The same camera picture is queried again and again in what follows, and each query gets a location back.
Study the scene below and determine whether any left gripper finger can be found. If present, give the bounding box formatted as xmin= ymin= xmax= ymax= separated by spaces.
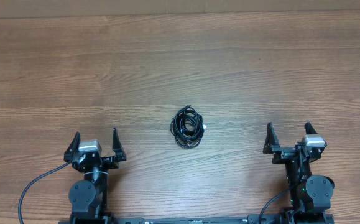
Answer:
xmin=63 ymin=132 xmax=81 ymax=161
xmin=112 ymin=128 xmax=127 ymax=161

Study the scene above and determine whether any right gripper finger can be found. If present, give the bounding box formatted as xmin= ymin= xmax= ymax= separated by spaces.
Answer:
xmin=304 ymin=121 xmax=317 ymax=135
xmin=263 ymin=122 xmax=280 ymax=154

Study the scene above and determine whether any black USB cable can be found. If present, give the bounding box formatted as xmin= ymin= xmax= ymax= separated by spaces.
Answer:
xmin=169 ymin=105 xmax=208 ymax=149

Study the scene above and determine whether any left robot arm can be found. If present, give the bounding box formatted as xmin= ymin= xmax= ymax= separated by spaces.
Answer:
xmin=63 ymin=128 xmax=127 ymax=224

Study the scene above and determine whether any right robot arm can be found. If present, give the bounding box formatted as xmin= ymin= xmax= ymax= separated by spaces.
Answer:
xmin=258 ymin=122 xmax=335 ymax=224

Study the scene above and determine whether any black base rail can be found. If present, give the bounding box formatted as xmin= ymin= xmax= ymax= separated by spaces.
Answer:
xmin=58 ymin=214 xmax=335 ymax=224

